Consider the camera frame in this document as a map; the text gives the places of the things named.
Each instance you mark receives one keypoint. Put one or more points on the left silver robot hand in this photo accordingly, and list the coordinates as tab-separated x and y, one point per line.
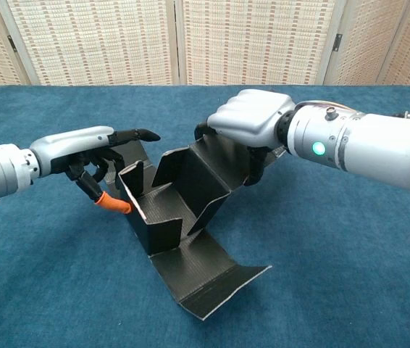
71	143

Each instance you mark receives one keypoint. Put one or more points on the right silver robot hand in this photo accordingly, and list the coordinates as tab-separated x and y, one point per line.
248	112

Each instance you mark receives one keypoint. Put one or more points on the black cardboard folding box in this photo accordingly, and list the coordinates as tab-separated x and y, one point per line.
168	206

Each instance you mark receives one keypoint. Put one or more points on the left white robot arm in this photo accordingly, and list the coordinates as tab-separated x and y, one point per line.
2	170

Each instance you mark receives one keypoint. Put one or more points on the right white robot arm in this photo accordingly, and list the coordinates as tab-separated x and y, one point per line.
371	152

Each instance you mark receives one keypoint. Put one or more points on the black screen hinge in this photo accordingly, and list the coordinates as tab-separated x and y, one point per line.
338	41
11	42

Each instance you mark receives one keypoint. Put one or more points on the blue felt table mat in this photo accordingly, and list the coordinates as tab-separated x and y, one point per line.
45	272

